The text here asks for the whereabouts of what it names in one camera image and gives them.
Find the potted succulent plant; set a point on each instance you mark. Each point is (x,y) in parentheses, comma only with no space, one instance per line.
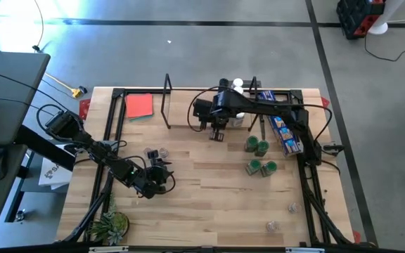
(112,225)

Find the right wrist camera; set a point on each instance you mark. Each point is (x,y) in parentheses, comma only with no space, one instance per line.
(202,108)

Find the black red tool case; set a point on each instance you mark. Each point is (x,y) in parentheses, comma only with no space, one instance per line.
(357,17)

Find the orange spice jar black lid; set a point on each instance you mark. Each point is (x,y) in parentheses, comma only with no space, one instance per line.
(223,82)

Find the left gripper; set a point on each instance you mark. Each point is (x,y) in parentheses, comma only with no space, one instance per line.
(151,182)

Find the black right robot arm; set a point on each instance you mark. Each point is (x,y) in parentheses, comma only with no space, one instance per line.
(276,107)

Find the white lid seasoning jar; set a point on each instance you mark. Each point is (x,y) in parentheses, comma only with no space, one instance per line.
(237,82)
(238,90)
(238,121)

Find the small clear glass jar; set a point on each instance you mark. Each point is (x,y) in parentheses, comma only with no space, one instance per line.
(146,152)
(164,152)
(294,207)
(272,225)

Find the green paper sheet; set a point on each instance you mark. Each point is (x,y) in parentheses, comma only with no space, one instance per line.
(141,119)

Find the blue plastic wrap box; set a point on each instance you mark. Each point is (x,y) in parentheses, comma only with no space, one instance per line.
(287,137)

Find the black metal clamp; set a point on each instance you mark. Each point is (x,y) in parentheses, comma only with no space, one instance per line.
(332,149)

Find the desk caster wheel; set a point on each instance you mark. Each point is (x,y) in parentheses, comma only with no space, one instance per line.
(19,215)

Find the white printed sheet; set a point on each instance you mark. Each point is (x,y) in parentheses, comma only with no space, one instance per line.
(53,174)

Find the black desk base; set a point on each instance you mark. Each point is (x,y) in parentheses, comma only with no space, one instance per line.
(44,147)

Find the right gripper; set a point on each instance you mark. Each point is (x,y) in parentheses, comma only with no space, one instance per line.
(223,105)

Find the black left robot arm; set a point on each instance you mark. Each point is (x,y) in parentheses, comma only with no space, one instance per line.
(100,154)

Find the black metal wood shelf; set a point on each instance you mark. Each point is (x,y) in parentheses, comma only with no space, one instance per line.
(185,109)

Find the silver bracket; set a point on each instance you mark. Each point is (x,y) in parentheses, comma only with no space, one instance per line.
(304,250)
(108,249)

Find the red corner bracket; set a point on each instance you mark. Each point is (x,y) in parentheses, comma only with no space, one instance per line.
(325,103)
(356,236)
(84,109)

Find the black metal table frame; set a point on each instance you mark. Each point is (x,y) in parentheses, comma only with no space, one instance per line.
(117,92)

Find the white stand base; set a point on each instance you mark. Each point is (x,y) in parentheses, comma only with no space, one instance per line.
(378,27)

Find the grey desk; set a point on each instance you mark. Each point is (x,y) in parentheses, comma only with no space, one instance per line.
(9,91)

